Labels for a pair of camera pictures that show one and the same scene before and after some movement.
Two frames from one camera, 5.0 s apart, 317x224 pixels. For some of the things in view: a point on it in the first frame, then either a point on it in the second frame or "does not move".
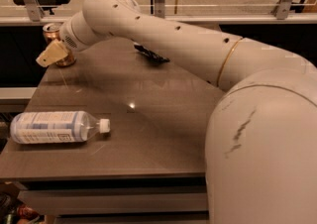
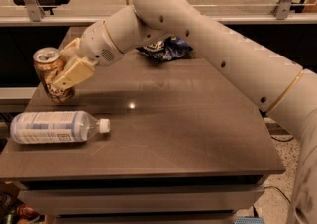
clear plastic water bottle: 54,127 does not move
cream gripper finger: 55,51 → 78,71
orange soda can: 52,31 → 48,61
